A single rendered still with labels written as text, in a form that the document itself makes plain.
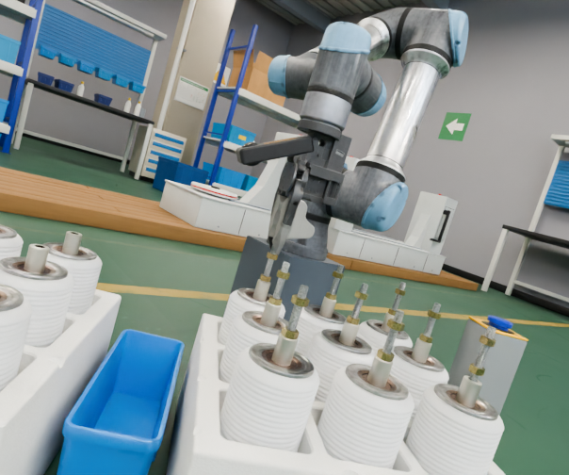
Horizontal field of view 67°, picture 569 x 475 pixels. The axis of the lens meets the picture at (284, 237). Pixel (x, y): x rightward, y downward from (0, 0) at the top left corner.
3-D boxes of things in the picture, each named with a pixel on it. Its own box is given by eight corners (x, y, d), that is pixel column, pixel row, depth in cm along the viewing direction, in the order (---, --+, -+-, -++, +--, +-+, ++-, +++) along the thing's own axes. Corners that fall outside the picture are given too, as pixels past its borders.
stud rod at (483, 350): (469, 385, 52) (490, 327, 51) (465, 382, 53) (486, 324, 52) (477, 387, 52) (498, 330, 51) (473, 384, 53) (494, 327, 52)
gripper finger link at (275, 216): (297, 256, 73) (316, 205, 71) (265, 248, 71) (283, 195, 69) (293, 251, 76) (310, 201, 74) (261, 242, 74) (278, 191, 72)
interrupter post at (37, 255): (27, 267, 54) (34, 242, 54) (47, 271, 54) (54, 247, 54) (18, 271, 52) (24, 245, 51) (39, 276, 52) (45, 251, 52)
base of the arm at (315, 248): (254, 237, 106) (266, 198, 105) (300, 246, 116) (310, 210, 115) (291, 255, 95) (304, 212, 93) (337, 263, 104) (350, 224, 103)
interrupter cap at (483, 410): (420, 388, 54) (422, 384, 53) (454, 386, 58) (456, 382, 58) (475, 425, 47) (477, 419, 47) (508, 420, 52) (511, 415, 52)
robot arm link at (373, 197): (335, 223, 105) (416, 29, 110) (393, 242, 98) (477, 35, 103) (319, 207, 95) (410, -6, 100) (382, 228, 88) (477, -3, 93)
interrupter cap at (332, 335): (365, 361, 57) (366, 356, 57) (313, 339, 60) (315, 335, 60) (375, 348, 64) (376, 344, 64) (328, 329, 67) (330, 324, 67)
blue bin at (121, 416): (107, 389, 77) (123, 327, 76) (168, 401, 79) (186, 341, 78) (35, 523, 48) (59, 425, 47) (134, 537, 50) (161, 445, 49)
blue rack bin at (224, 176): (199, 176, 577) (203, 161, 575) (222, 183, 602) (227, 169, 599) (217, 183, 539) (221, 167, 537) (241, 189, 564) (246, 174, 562)
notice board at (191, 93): (173, 99, 629) (180, 75, 626) (203, 110, 661) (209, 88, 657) (173, 99, 628) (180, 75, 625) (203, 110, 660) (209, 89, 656)
